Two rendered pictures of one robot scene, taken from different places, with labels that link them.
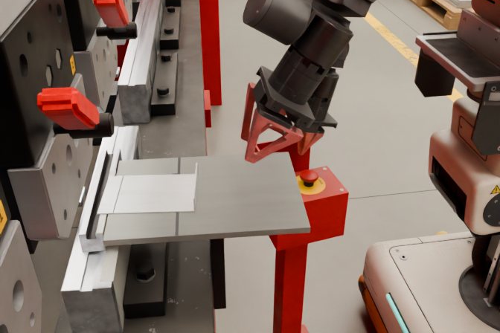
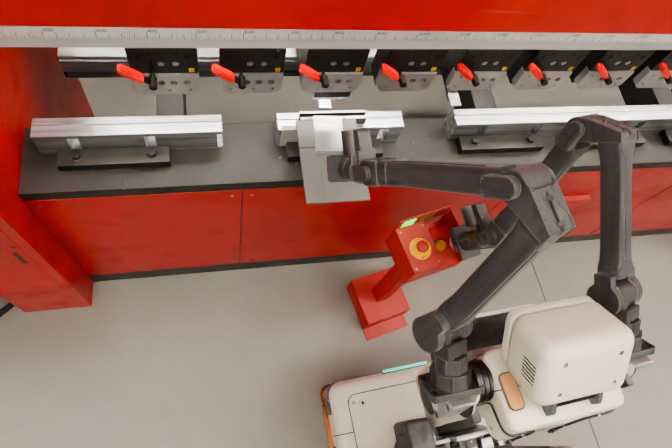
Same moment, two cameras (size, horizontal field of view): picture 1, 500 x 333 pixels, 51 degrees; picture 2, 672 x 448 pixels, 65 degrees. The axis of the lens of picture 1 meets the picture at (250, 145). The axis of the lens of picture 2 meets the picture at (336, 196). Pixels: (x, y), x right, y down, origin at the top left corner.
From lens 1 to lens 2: 113 cm
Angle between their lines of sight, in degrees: 51
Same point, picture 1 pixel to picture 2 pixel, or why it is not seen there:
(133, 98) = (451, 122)
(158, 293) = (292, 154)
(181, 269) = not seen: hidden behind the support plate
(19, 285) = (190, 82)
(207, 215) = (313, 160)
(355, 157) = (642, 391)
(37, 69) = (240, 60)
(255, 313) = (428, 282)
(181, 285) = not seen: hidden behind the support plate
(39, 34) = (250, 55)
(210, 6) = not seen: outside the picture
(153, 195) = (327, 136)
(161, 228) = (304, 141)
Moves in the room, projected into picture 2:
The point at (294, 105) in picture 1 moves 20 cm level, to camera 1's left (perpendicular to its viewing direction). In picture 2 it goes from (334, 170) to (331, 103)
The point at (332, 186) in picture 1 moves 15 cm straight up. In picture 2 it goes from (419, 264) to (435, 248)
